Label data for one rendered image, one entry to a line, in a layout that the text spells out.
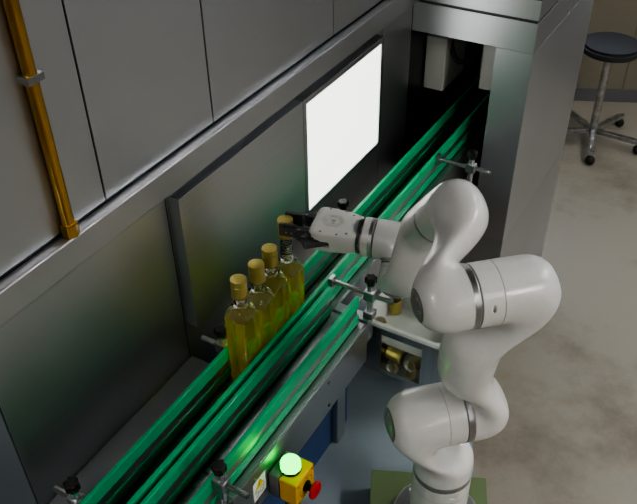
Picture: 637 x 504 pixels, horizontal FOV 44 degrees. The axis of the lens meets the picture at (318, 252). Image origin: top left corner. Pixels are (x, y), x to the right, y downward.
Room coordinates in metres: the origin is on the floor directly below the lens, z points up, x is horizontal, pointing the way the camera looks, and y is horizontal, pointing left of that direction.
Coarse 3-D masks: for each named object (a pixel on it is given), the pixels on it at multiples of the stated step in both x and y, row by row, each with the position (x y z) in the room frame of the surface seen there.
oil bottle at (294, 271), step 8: (280, 256) 1.37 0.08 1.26; (280, 264) 1.35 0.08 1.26; (288, 264) 1.34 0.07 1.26; (296, 264) 1.35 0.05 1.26; (288, 272) 1.33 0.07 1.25; (296, 272) 1.34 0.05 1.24; (288, 280) 1.33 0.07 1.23; (296, 280) 1.34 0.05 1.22; (288, 288) 1.33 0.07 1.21; (296, 288) 1.34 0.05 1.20; (296, 296) 1.34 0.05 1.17; (304, 296) 1.36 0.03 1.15; (296, 304) 1.33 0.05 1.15
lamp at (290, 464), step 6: (288, 456) 1.01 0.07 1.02; (294, 456) 1.01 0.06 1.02; (282, 462) 1.00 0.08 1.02; (288, 462) 0.99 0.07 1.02; (294, 462) 0.99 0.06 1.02; (300, 462) 1.00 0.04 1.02; (282, 468) 0.99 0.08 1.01; (288, 468) 0.98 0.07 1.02; (294, 468) 0.98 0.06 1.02; (300, 468) 0.99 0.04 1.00; (288, 474) 0.98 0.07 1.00; (294, 474) 0.98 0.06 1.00
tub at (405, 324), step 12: (408, 300) 1.54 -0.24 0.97; (384, 312) 1.51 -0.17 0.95; (408, 312) 1.53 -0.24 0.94; (384, 324) 1.41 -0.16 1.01; (396, 324) 1.48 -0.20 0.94; (408, 324) 1.48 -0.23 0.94; (420, 324) 1.48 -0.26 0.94; (408, 336) 1.37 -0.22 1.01; (420, 336) 1.44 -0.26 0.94; (432, 336) 1.44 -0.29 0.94
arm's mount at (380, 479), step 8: (376, 472) 1.11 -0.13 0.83; (384, 472) 1.11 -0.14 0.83; (392, 472) 1.11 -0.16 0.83; (400, 472) 1.11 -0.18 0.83; (408, 472) 1.11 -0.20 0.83; (376, 480) 1.09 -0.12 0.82; (384, 480) 1.09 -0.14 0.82; (392, 480) 1.09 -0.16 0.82; (400, 480) 1.09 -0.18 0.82; (408, 480) 1.09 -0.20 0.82; (472, 480) 1.08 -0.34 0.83; (480, 480) 1.08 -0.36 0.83; (376, 488) 1.07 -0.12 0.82; (384, 488) 1.07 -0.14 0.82; (392, 488) 1.07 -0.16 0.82; (400, 488) 1.07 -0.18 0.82; (472, 488) 1.06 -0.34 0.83; (480, 488) 1.06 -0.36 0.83; (376, 496) 1.05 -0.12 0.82; (384, 496) 1.05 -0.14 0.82; (392, 496) 1.05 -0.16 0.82; (472, 496) 1.04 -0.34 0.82; (480, 496) 1.04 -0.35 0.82
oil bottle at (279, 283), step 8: (280, 272) 1.32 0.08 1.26; (272, 280) 1.29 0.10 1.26; (280, 280) 1.30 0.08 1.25; (272, 288) 1.28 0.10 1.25; (280, 288) 1.29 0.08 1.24; (280, 296) 1.29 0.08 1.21; (288, 296) 1.32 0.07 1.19; (280, 304) 1.29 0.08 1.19; (288, 304) 1.32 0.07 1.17; (280, 312) 1.29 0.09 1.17; (288, 312) 1.31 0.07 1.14; (280, 320) 1.29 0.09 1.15; (280, 328) 1.28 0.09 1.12
